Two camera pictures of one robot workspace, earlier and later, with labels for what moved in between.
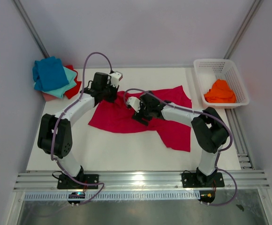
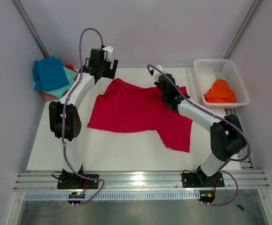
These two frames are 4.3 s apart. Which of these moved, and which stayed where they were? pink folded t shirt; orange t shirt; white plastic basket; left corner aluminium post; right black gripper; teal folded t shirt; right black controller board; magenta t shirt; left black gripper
Moved: magenta t shirt; left black gripper; right black gripper
Stayed: teal folded t shirt; pink folded t shirt; left corner aluminium post; orange t shirt; white plastic basket; right black controller board
